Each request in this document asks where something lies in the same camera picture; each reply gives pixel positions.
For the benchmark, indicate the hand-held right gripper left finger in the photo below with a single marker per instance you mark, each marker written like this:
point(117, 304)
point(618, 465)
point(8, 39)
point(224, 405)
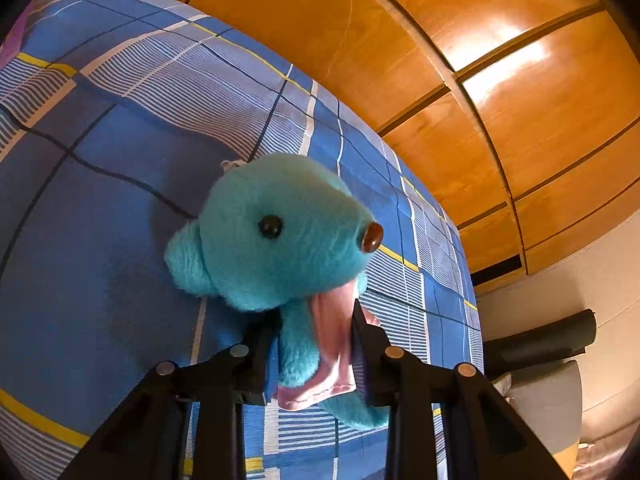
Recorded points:
point(260, 375)

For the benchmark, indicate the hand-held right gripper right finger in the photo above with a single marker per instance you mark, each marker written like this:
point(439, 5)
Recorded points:
point(367, 360)

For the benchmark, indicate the teal plush toy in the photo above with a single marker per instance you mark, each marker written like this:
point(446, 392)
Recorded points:
point(280, 245)

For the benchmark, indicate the grey cushioned seat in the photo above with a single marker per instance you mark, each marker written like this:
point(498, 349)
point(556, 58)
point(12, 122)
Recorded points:
point(545, 405)

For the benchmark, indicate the blue plaid bed sheet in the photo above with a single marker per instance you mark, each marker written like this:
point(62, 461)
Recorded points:
point(100, 240)

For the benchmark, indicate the wooden wardrobe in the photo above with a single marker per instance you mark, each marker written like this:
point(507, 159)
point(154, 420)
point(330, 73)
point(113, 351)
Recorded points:
point(375, 35)

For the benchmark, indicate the purple carton box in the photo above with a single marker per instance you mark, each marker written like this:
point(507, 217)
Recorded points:
point(17, 35)

